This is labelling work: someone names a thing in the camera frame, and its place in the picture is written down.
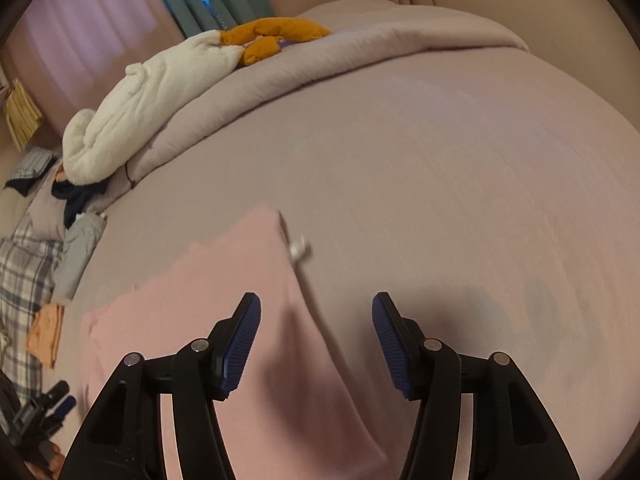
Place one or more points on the white goose plush toy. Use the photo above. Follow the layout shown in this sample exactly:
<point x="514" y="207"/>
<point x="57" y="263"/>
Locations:
<point x="150" y="95"/>

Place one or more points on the folded grey garment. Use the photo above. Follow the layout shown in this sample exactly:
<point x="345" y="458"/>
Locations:
<point x="75" y="255"/>

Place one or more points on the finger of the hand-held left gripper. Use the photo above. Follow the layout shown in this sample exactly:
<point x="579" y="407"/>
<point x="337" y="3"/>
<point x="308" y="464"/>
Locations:
<point x="55" y="391"/>
<point x="65" y="406"/>

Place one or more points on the mauve duvet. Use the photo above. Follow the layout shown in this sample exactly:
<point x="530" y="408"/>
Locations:
<point x="350" y="50"/>

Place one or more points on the salmon pink garment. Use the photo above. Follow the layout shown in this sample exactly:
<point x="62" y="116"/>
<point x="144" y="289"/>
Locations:
<point x="61" y="175"/>

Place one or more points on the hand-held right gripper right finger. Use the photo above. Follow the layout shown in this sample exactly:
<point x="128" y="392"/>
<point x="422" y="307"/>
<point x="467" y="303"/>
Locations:
<point x="392" y="345"/>

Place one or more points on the person's left hand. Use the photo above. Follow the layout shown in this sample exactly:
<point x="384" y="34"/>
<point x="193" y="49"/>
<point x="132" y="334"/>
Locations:
<point x="47" y="457"/>

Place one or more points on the bed with mauve sheet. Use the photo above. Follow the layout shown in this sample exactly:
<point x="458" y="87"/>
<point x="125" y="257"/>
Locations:
<point x="425" y="185"/>

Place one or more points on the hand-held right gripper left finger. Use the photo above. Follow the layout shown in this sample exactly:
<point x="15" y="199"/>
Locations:
<point x="240" y="345"/>

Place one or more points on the pink knit garment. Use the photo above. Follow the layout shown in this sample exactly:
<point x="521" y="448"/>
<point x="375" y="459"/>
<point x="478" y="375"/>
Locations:
<point x="200" y="285"/>

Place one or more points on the pink curtain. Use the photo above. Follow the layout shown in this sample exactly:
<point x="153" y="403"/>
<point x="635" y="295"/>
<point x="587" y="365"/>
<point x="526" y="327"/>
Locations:
<point x="90" y="25"/>

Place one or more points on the folded orange bear-print garment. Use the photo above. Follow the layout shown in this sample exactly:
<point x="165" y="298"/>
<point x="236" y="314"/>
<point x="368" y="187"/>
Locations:
<point x="45" y="335"/>

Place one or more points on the folded striped clothes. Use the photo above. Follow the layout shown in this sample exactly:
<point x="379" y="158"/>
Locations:
<point x="30" y="165"/>

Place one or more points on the grey plaid pillow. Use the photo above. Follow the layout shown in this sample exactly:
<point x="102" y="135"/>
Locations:
<point x="25" y="270"/>

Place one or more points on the dark navy garment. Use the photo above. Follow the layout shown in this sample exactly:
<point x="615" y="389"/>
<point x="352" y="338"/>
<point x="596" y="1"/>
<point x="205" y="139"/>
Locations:
<point x="75" y="200"/>

